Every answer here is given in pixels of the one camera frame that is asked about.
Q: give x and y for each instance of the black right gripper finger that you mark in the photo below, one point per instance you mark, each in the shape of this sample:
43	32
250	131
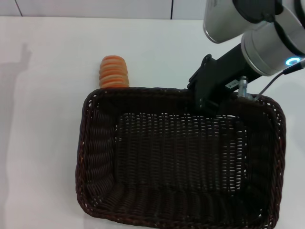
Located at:
208	106

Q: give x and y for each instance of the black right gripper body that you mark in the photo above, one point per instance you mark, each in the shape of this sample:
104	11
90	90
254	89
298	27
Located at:
219	76

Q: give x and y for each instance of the dark brown wicker basket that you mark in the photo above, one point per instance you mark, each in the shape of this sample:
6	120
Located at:
171	162

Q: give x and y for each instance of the orange striped bread loaf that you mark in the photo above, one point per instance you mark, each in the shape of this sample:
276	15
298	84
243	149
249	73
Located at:
113	72

